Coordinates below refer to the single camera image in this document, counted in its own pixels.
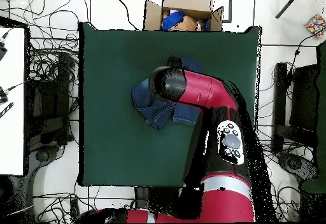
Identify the blue denim jeans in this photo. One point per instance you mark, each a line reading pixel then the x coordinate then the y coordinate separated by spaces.
pixel 152 107

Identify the grey round stand foot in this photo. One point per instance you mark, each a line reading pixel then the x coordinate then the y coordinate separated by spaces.
pixel 43 155
pixel 293 164

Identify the dark green covered furniture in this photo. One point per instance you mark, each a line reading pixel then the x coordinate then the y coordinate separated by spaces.
pixel 321 107

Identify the dark green table cloth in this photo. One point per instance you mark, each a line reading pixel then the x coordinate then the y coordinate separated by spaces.
pixel 127 152

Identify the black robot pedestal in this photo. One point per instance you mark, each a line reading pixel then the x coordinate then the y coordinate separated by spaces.
pixel 142 193

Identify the black equipment box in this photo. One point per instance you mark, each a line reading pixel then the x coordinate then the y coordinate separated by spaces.
pixel 48 107

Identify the tan cloth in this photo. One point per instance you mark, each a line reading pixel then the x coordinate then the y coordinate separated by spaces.
pixel 187 24

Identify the colourful patterned item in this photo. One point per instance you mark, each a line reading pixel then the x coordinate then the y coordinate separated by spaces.
pixel 317 25

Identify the white table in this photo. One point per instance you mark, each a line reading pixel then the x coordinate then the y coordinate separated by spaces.
pixel 12 137

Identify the blue cloth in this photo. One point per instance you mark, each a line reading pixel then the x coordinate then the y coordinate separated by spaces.
pixel 172 20

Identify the brown cardboard box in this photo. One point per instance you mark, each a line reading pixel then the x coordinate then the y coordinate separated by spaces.
pixel 186 1

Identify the grey metal bar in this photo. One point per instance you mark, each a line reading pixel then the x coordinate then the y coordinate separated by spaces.
pixel 289 5

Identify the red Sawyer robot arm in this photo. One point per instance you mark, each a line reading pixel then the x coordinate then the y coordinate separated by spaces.
pixel 203 89

